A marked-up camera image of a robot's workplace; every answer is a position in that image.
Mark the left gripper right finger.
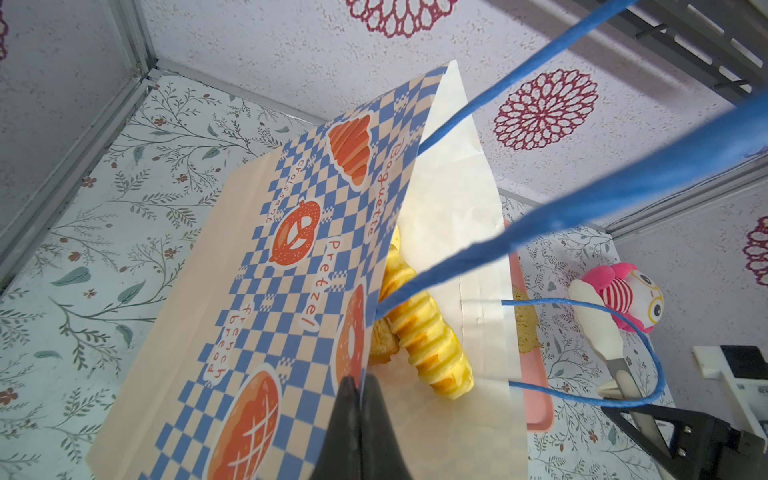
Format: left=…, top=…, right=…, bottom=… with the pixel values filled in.
left=361, top=374, right=412, bottom=480

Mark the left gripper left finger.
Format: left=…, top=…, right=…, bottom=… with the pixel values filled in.
left=310, top=376, right=362, bottom=480

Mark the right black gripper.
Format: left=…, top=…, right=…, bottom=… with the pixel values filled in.
left=568, top=279, right=766, bottom=479

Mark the toast slice bread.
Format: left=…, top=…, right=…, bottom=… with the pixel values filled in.
left=514, top=305, right=541, bottom=354

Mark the ridged spiral bread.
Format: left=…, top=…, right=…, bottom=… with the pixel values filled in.
left=379, top=224, right=475, bottom=401

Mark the checkered paper bag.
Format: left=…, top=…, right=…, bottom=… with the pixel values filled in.
left=85, top=0, right=768, bottom=480

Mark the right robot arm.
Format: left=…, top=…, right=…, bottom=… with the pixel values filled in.
left=568, top=279, right=767, bottom=479

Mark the pink plush toy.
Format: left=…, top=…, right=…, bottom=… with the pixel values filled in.
left=582, top=263, right=665, bottom=333

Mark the pink tray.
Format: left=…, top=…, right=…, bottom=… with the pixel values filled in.
left=509, top=252, right=555, bottom=433

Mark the grey wall shelf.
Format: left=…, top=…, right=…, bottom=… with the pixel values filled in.
left=607, top=0, right=767, bottom=104

